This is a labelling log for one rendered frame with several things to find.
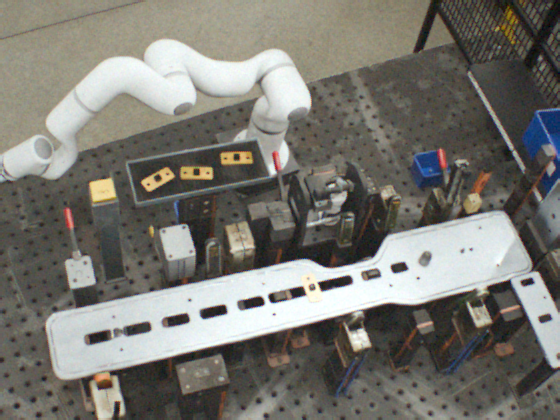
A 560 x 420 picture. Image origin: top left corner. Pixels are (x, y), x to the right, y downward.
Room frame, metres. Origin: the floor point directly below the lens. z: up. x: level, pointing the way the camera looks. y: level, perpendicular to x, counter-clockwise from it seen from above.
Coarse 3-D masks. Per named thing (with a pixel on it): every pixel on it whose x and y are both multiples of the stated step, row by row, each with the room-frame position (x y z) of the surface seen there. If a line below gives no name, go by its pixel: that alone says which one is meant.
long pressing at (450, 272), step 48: (384, 240) 1.17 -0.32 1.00; (432, 240) 1.20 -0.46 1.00; (480, 240) 1.24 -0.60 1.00; (192, 288) 0.90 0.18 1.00; (240, 288) 0.93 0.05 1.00; (288, 288) 0.96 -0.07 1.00; (384, 288) 1.02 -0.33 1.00; (432, 288) 1.05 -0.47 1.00; (48, 336) 0.68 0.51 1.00; (144, 336) 0.73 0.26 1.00; (192, 336) 0.76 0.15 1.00; (240, 336) 0.79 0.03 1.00
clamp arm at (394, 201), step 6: (390, 198) 1.25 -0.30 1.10; (396, 198) 1.24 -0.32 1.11; (390, 204) 1.23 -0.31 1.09; (396, 204) 1.24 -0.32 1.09; (390, 210) 1.23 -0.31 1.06; (396, 210) 1.24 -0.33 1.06; (390, 216) 1.23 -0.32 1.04; (396, 216) 1.24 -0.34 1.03; (384, 222) 1.23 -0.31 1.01; (390, 222) 1.23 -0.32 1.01; (384, 228) 1.22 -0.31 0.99; (390, 228) 1.22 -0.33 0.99
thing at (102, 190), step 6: (102, 180) 1.07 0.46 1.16; (108, 180) 1.07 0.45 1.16; (90, 186) 1.04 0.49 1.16; (96, 186) 1.05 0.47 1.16; (102, 186) 1.05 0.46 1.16; (108, 186) 1.05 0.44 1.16; (96, 192) 1.03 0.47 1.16; (102, 192) 1.03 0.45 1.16; (108, 192) 1.04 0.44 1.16; (114, 192) 1.04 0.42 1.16; (96, 198) 1.01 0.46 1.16; (102, 198) 1.02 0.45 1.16; (108, 198) 1.02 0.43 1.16; (114, 198) 1.03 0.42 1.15
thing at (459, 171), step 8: (456, 160) 1.35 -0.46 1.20; (464, 160) 1.34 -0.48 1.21; (456, 168) 1.32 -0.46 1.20; (464, 168) 1.32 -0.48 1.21; (456, 176) 1.31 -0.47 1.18; (464, 176) 1.29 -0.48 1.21; (448, 184) 1.32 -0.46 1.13; (456, 184) 1.32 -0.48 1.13; (448, 192) 1.30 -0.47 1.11; (456, 192) 1.32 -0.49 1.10; (448, 200) 1.30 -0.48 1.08
